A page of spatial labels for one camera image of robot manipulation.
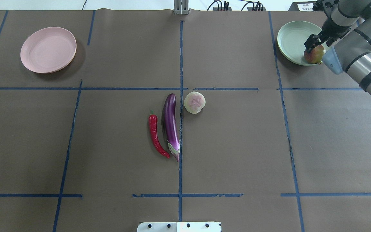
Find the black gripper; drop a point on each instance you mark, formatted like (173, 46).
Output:
(330, 30)

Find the pink green peach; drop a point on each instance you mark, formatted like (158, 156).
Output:
(194, 102)

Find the aluminium frame post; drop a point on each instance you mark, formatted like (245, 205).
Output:
(181, 7)

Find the pink plate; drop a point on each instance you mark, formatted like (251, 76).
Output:
(48, 50)

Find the purple eggplant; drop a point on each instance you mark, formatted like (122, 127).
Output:
(169, 125)

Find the red chili pepper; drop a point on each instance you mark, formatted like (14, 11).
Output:
(153, 123)

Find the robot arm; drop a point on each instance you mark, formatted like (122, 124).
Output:
(352, 53)

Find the green plate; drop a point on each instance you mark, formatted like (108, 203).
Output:
(291, 38)

